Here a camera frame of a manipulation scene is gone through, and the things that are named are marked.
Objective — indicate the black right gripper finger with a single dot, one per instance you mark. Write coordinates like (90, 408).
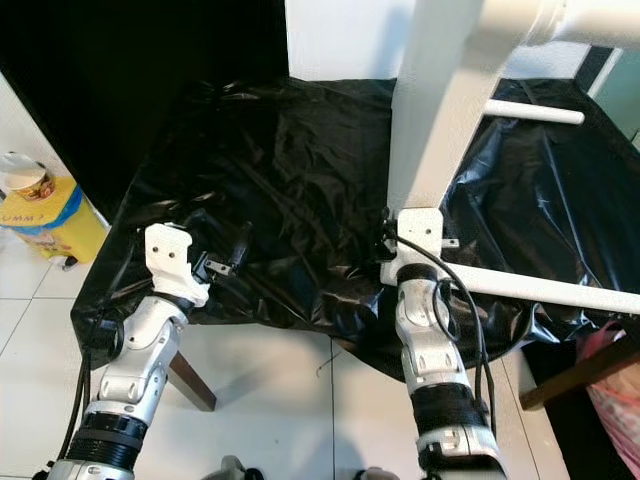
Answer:
(385, 222)

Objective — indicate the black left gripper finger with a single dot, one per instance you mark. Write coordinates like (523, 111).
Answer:
(241, 245)

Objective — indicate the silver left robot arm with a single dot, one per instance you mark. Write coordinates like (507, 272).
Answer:
(140, 370)

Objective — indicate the pink patterned bag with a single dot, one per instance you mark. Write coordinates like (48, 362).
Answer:
(615, 400)

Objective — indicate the dark grey robot right foot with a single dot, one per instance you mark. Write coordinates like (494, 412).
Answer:
(377, 473)

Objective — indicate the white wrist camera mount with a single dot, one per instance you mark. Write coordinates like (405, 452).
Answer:
(420, 235)
(175, 260)

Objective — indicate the black door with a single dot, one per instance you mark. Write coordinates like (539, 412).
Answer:
(100, 80)

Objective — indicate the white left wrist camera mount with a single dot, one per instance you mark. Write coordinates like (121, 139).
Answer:
(175, 260)

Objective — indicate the yellow storage box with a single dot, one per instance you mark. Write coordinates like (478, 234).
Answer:
(60, 225)

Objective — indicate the dark grey robot foot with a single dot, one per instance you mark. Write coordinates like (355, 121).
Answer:
(377, 473)
(232, 469)

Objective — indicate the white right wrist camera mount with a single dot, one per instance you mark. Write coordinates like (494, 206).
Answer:
(420, 235)

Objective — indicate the black plastic table cover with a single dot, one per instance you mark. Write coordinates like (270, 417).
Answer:
(290, 200)

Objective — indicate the white plastic table top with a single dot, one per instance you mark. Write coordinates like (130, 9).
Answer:
(440, 100)

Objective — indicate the white instant noodle cup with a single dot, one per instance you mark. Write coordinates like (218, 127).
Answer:
(28, 178)

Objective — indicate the dark grey robot left foot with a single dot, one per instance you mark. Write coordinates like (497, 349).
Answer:
(232, 469)

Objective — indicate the dark door frame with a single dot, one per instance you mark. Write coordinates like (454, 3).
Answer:
(600, 70)

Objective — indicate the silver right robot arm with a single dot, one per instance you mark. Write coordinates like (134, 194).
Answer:
(435, 360)

